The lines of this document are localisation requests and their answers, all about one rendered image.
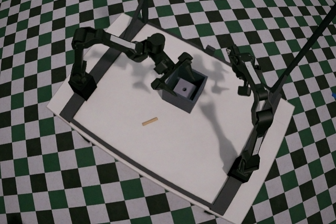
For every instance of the white flat plate with hole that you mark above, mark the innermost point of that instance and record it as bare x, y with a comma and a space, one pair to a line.
185, 88

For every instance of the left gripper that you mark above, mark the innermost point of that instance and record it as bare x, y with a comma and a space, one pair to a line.
244, 90

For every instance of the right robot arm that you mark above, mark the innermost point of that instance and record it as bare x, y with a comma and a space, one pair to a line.
134, 50

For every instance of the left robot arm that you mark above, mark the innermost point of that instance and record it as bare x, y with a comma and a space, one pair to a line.
261, 120

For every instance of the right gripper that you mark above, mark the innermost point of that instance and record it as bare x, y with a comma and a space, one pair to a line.
159, 83

